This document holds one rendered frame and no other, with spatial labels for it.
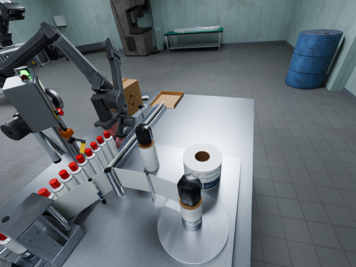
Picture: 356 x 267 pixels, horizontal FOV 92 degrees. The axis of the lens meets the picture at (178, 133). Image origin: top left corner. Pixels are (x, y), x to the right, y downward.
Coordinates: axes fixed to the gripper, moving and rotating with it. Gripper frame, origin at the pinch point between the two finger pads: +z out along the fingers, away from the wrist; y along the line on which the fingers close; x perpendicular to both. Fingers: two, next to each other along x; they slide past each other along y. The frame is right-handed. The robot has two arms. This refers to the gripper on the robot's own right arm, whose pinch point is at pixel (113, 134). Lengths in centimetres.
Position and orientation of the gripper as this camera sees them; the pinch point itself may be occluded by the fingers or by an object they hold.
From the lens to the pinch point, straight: 86.6
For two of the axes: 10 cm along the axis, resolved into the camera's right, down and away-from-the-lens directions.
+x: -9.5, -1.1, 3.1
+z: 1.1, 7.9, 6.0
